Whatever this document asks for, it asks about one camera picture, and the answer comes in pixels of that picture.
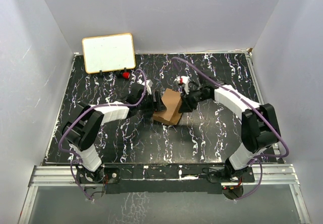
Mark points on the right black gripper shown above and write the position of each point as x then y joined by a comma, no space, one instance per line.
187,105

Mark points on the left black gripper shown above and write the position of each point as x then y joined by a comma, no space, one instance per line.
157,106

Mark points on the brown cardboard box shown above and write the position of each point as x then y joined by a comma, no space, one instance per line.
172,101

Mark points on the red black stamp toy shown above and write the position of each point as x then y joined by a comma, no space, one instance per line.
124,74

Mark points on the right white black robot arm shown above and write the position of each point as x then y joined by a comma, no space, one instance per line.
259,125

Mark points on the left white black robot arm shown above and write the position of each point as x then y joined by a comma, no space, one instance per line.
82,128

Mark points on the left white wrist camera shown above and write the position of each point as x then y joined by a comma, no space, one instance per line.
148,85

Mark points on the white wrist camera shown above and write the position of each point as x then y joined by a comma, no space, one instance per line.
148,85
183,82

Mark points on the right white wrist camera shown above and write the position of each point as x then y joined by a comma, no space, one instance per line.
183,82

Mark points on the white board orange frame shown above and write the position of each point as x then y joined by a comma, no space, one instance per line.
108,53

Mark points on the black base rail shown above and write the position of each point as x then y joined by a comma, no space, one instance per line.
120,178

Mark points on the aluminium frame rail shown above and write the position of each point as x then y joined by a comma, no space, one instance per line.
274,197

